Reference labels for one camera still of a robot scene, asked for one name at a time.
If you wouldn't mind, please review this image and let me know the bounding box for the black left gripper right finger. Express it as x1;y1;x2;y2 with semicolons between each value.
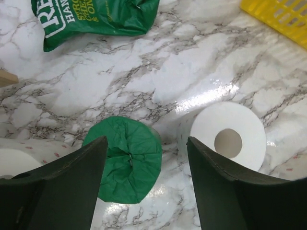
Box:
187;137;307;230

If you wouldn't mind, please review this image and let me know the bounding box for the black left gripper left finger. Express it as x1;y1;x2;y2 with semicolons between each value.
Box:
0;136;108;230

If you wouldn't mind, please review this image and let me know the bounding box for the green roll with picture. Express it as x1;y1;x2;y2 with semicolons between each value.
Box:
83;116;163;204

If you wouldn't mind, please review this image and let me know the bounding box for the wooden shelf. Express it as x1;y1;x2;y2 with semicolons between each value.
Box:
0;69;19;87

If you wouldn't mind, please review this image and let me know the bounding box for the white dotted roll left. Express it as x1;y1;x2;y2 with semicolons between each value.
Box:
0;138;74;179

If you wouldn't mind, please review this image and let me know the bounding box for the white dotted roll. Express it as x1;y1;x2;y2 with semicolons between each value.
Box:
0;138;74;179
177;102;267;171

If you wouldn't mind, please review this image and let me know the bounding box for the white dotted roll middle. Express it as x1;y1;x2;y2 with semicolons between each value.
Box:
177;102;267;171

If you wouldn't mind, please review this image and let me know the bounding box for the green chips bag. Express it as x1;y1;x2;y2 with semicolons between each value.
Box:
31;0;160;52

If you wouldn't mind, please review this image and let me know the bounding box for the yellow plastic basket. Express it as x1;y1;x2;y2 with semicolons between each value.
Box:
240;0;307;48

